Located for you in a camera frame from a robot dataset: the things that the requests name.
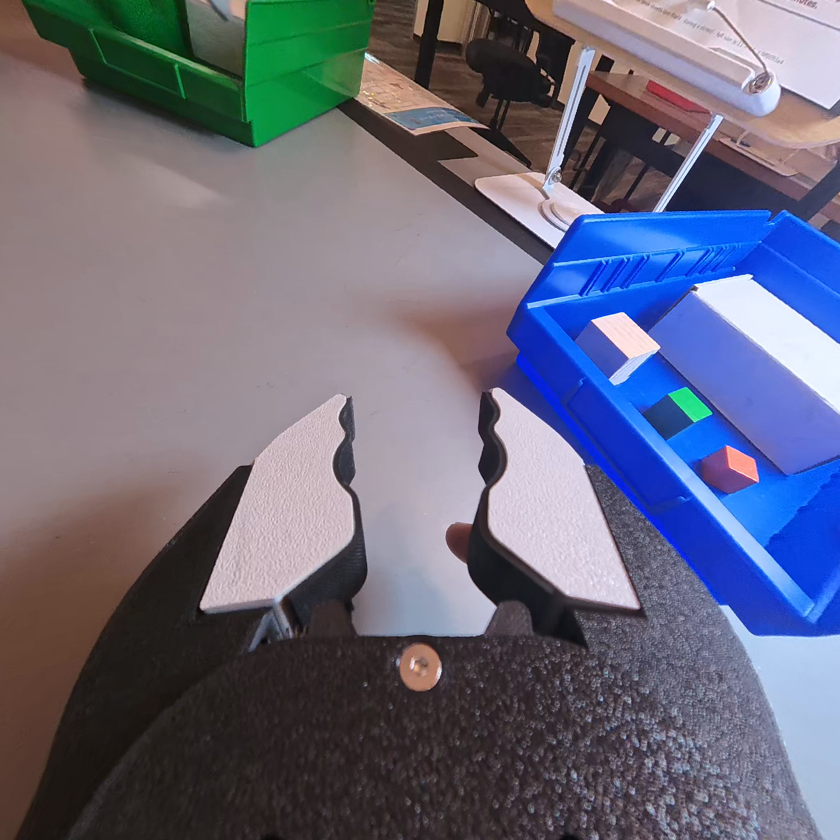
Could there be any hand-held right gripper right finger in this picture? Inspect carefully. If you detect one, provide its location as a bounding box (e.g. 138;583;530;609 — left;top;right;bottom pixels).
467;387;642;636

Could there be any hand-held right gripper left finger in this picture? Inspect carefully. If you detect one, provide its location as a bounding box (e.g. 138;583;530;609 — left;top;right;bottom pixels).
199;394;368;651

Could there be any blue plastic bin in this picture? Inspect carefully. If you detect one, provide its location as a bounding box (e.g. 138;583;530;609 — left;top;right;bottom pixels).
507;209;840;637

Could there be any white cardboard box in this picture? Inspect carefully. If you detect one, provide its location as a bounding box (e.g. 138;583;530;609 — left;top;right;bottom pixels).
648;274;840;476
185;0;249;78

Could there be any green plastic bin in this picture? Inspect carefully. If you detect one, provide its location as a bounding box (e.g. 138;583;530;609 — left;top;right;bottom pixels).
23;0;376;147

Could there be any green wooden cube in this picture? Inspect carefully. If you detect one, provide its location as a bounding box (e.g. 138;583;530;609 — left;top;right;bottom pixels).
643;387;714;441

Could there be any red wooden cube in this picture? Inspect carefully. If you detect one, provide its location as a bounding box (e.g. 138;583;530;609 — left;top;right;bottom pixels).
701;445;760;494

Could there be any light wooden block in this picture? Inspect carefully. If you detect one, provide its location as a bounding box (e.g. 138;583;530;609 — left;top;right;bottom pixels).
575;312;661;387

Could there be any brown wooden desk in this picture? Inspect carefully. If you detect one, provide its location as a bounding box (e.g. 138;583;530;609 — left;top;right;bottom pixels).
586;71;840;221

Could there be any printed paper sheet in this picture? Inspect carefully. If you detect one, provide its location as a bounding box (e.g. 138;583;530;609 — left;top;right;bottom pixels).
357;56;488;135

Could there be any red flat object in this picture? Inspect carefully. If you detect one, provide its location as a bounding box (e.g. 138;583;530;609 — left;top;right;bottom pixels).
646;79;711;114

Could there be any black office chair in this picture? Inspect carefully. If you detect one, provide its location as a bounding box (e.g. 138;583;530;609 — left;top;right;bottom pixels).
465;36;559;165

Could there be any white printed board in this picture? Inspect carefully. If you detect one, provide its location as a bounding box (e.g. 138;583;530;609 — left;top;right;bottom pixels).
777;0;840;109

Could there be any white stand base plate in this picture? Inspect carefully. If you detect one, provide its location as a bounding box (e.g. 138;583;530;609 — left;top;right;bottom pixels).
474;0;782;249

